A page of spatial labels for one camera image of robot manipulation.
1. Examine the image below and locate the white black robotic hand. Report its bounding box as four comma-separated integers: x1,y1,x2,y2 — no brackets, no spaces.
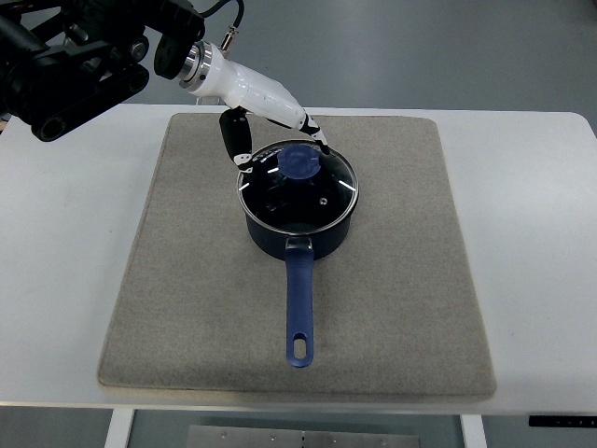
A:
179,42,330,174

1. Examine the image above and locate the glass pot lid blue knob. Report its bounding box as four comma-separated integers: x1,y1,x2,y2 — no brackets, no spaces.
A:
237,140,358,234

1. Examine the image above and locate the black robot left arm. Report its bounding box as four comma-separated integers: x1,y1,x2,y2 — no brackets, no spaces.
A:
1,1,225,142

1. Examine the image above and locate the dark blue saucepan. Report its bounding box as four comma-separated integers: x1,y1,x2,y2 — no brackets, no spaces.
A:
243,210,354,368

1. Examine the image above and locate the beige felt mat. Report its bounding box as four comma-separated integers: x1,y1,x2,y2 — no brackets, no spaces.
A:
98,113,496,402

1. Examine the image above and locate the metal plate under table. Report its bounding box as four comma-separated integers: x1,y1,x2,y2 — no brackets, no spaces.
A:
186,426,421,448

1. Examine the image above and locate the black table control panel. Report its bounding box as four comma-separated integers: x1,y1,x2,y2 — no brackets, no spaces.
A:
528,415,597,428

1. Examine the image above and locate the white table leg frame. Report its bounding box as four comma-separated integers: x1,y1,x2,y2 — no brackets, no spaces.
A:
104,409,135,448

